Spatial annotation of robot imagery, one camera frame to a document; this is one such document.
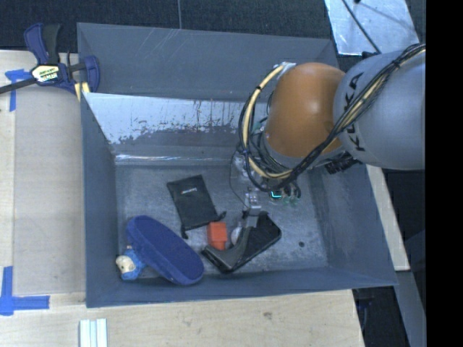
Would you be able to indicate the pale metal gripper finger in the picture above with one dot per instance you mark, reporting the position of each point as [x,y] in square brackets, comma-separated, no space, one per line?
[254,218]
[253,199]

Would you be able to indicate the black flat rectangular device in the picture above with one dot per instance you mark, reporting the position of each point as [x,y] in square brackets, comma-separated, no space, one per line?
[258,242]

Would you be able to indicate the orange-red small block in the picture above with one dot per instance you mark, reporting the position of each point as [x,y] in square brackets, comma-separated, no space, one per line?
[217,234]

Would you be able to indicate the blue oval padded brush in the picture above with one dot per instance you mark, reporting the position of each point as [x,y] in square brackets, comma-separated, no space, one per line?
[166,249]

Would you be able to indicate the grey metal bin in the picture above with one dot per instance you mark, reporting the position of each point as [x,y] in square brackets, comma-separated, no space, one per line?
[152,193]

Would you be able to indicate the blue toy with pale head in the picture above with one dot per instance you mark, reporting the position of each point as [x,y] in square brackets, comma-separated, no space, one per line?
[128,266]

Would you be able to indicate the black cylinder on white bracket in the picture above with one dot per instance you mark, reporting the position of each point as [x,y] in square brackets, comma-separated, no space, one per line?
[340,165]

